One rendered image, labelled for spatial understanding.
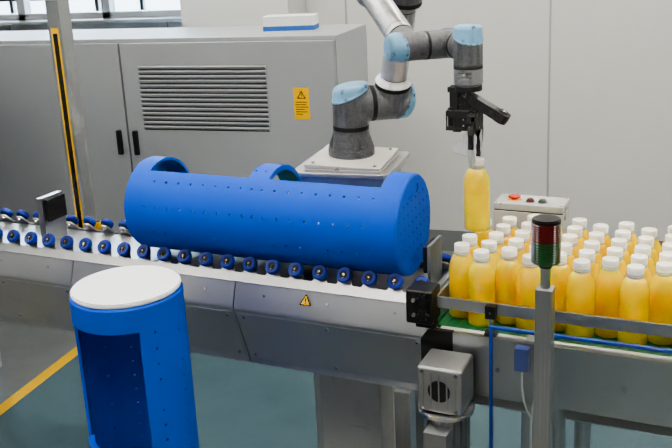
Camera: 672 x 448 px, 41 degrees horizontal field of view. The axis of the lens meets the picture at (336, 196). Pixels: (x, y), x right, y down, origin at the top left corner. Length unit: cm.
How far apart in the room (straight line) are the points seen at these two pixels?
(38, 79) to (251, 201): 236
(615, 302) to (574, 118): 298
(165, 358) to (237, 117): 208
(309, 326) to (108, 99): 224
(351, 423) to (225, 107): 172
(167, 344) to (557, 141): 331
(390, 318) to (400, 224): 26
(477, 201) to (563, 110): 280
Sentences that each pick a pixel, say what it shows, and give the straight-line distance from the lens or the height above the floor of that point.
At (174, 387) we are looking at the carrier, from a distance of 237.
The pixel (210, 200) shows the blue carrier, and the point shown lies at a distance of 260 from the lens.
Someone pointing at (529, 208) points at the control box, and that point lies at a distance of 263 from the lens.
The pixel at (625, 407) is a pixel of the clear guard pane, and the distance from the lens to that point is 223.
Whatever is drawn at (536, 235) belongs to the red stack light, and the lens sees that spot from 197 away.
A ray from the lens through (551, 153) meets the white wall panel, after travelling 521.
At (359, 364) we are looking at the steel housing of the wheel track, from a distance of 261.
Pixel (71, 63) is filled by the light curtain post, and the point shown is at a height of 147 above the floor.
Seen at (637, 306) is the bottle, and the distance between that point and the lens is 221.
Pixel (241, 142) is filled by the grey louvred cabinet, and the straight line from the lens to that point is 424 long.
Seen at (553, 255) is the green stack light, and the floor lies 118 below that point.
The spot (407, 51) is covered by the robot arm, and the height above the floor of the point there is 157.
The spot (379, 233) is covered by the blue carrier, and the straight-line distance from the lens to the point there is 237.
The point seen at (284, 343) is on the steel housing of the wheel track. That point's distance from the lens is 268.
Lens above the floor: 186
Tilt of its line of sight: 16 degrees down
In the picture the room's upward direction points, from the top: 3 degrees counter-clockwise
